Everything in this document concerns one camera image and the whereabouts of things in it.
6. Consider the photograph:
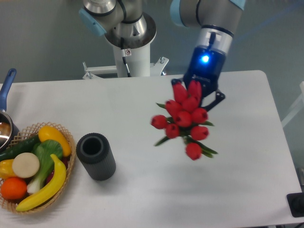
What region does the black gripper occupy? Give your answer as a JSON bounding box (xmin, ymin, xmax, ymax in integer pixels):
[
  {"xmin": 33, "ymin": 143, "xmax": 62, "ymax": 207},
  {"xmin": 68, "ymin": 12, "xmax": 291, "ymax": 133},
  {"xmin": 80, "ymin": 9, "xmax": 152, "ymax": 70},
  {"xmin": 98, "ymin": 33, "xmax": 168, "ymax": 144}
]
[{"xmin": 171, "ymin": 47, "xmax": 226, "ymax": 112}]

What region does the red tulip bouquet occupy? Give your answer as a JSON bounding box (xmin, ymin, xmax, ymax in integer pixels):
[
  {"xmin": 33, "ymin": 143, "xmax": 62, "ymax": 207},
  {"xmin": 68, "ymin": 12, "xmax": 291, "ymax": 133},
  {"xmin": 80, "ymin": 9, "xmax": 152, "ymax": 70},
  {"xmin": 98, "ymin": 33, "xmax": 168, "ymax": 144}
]
[{"xmin": 150, "ymin": 80, "xmax": 218, "ymax": 161}]

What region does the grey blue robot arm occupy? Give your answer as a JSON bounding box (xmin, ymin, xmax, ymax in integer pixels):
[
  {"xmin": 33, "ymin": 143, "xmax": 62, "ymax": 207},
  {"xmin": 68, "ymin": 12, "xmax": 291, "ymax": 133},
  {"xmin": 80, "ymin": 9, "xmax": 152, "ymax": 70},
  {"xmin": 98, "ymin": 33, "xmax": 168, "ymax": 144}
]
[{"xmin": 79, "ymin": 0, "xmax": 245, "ymax": 110}]

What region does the dark grey ribbed vase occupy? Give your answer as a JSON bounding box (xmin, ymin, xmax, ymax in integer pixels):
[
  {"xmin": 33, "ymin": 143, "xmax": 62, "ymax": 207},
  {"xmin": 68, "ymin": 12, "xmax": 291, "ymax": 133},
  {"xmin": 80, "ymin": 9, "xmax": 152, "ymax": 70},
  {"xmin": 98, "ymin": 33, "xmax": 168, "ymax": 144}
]
[{"xmin": 76, "ymin": 133, "xmax": 116, "ymax": 181}]

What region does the black device at table edge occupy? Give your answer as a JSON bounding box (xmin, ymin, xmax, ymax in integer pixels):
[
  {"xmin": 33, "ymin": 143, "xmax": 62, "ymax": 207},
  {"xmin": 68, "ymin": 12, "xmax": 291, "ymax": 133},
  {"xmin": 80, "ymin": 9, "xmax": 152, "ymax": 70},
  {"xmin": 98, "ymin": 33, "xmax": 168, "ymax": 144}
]
[{"xmin": 286, "ymin": 192, "xmax": 304, "ymax": 218}]

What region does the yellow lemon squash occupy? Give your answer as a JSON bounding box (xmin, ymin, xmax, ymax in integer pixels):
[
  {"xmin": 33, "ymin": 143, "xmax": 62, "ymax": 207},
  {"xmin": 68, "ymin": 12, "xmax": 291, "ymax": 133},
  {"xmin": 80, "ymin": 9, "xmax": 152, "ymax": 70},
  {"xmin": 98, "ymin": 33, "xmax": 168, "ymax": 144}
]
[{"xmin": 38, "ymin": 125, "xmax": 72, "ymax": 157}]

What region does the green bok choy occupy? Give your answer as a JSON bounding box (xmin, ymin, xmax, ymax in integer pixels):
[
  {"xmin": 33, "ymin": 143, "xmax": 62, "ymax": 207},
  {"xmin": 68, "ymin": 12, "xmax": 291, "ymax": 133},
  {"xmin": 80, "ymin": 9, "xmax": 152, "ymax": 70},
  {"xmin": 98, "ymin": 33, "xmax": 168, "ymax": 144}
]
[{"xmin": 27, "ymin": 140, "xmax": 63, "ymax": 195}]

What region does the yellow banana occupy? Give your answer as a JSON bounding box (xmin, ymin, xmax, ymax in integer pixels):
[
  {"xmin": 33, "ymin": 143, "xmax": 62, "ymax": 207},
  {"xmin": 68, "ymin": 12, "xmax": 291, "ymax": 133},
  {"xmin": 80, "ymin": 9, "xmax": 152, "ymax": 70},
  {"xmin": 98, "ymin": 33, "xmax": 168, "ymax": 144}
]
[{"xmin": 16, "ymin": 154, "xmax": 67, "ymax": 212}]

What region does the woven wicker basket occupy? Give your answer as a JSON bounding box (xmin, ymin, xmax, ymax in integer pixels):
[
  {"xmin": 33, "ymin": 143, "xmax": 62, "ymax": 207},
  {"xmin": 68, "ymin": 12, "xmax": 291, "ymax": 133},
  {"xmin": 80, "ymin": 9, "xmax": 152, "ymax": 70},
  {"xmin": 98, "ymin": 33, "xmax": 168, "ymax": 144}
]
[{"xmin": 0, "ymin": 122, "xmax": 76, "ymax": 215}]

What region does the green cucumber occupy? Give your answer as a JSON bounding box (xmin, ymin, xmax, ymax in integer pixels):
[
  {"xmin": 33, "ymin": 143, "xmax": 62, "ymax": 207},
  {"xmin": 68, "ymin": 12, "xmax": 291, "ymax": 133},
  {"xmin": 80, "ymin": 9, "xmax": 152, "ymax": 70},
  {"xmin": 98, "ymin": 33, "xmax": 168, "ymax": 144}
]
[{"xmin": 0, "ymin": 134, "xmax": 40, "ymax": 161}]

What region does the yellow bell pepper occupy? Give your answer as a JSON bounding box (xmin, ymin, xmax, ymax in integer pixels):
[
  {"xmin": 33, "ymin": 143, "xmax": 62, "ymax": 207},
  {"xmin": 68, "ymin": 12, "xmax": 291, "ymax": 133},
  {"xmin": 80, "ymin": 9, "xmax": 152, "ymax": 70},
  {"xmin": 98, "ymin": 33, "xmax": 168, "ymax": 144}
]
[{"xmin": 0, "ymin": 159, "xmax": 16, "ymax": 180}]

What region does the orange fruit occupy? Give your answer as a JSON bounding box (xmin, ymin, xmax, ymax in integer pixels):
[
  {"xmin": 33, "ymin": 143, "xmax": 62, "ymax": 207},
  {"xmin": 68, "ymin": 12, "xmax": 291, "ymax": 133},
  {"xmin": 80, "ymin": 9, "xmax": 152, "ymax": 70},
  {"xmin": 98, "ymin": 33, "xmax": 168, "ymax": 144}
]
[{"xmin": 0, "ymin": 177, "xmax": 27, "ymax": 200}]

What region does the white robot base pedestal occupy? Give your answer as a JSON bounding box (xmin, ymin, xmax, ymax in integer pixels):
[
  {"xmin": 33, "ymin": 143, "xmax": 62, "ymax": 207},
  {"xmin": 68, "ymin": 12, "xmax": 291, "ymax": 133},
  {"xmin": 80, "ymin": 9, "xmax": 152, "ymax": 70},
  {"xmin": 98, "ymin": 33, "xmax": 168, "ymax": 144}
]
[{"xmin": 83, "ymin": 12, "xmax": 169, "ymax": 79}]

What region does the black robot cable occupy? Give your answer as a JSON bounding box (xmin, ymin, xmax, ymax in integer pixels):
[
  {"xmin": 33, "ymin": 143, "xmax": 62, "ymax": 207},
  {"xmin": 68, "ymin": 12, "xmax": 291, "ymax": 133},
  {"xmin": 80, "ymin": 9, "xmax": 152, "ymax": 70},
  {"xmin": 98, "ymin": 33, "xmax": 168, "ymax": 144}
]
[{"xmin": 120, "ymin": 37, "xmax": 132, "ymax": 77}]

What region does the white frame at right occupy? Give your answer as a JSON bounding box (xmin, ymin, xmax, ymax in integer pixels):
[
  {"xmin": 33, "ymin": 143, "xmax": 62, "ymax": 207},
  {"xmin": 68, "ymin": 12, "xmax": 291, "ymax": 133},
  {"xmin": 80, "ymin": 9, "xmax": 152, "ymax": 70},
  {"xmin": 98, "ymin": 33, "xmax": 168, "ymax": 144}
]
[{"xmin": 281, "ymin": 81, "xmax": 304, "ymax": 128}]

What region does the blue handled saucepan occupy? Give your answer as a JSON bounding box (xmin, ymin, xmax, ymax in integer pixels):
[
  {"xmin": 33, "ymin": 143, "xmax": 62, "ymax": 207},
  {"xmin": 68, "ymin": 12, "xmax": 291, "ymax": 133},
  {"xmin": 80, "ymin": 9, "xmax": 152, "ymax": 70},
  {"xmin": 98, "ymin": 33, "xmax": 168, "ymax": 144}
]
[{"xmin": 0, "ymin": 68, "xmax": 19, "ymax": 152}]

